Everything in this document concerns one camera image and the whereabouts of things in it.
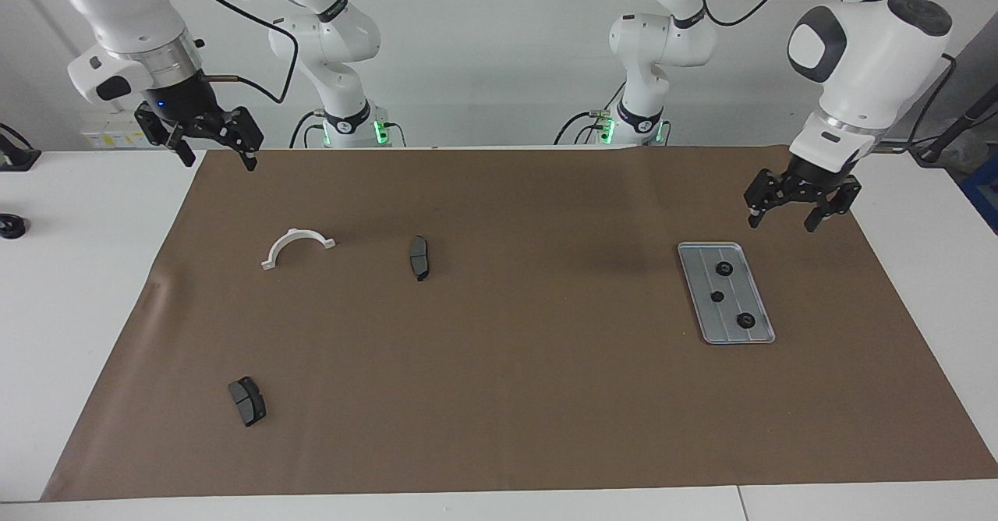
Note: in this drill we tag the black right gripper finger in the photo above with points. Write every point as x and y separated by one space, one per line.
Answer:
162 131
248 135

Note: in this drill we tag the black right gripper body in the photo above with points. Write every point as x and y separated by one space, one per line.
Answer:
183 108

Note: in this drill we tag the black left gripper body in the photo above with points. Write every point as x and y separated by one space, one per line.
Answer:
811 179

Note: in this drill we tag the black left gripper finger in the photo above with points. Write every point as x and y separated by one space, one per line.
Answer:
840 200
768 189

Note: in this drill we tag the large black bearing gear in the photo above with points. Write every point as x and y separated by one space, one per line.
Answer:
745 324
724 274

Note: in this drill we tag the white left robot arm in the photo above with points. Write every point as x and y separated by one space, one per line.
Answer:
873 61

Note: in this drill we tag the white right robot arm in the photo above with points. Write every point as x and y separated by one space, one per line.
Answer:
125 6

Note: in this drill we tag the silver metal tray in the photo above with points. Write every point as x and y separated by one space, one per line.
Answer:
702 271

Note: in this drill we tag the black stand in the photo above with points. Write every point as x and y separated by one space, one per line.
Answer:
932 150

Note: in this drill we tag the white semicircular plastic clamp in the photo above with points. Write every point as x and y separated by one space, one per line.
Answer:
296 233

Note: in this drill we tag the blue crate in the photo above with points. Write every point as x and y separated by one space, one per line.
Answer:
986 193

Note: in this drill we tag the black round knob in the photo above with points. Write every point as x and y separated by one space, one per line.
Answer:
9 227

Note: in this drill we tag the thin grey brake pad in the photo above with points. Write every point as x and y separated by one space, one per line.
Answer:
419 258

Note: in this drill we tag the thick dark brake pad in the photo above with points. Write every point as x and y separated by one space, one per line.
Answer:
248 404

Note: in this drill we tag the brown table mat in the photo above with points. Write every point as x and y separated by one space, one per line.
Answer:
507 412

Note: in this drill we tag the white wall socket box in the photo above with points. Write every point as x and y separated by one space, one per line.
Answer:
105 140

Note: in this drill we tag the black table clamp mount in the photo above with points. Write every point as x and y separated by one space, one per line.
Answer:
15 158

